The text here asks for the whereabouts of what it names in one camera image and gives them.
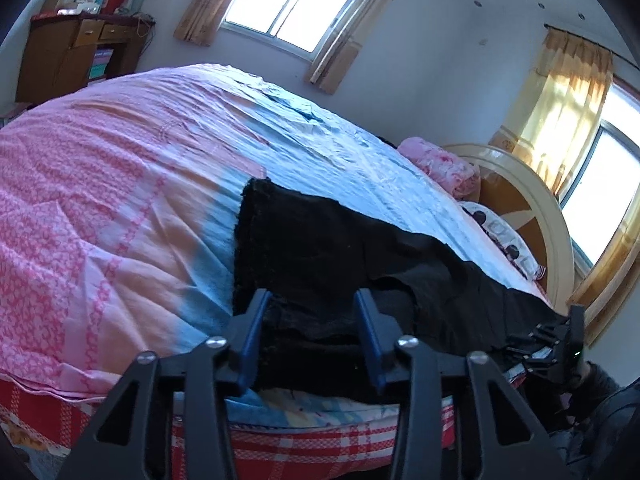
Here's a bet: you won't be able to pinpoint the pink floral folded quilt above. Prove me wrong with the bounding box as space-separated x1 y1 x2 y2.
397 136 482 202

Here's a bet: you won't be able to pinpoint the far sliding window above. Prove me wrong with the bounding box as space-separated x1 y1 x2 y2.
222 0 356 58

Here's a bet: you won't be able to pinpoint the brown wooden desk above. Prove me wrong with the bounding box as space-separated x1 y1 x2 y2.
15 13 155 106

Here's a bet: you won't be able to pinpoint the right peach curtain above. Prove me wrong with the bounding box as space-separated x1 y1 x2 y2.
306 0 392 94

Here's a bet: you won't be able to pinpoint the left peach curtain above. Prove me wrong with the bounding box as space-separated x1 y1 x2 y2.
174 0 232 47

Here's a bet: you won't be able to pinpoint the window by headboard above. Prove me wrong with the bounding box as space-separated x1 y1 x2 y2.
561 84 639 272

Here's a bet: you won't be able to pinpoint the white patterned pillow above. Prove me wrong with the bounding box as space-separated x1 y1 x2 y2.
459 202 546 281

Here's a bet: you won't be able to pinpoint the red plaid mattress sheet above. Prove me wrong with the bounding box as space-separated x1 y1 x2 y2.
0 376 457 480

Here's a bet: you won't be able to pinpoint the cream wooden headboard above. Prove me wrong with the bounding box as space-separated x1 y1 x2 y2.
446 143 575 314

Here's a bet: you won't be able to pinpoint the small cardboard box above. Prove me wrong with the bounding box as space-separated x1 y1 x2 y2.
40 0 66 13

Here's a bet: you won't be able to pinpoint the yellow curtain by headboard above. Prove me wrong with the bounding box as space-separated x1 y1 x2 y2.
489 28 613 200

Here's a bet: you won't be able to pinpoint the peach curtain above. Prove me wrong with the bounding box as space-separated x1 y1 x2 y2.
174 0 232 47
306 0 392 94

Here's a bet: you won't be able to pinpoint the black curtain rod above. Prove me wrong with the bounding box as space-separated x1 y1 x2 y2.
544 23 640 70

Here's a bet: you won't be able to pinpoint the black pants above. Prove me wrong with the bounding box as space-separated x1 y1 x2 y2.
232 179 561 404

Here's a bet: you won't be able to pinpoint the stacked books in desk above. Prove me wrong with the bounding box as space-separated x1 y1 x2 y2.
88 48 114 81

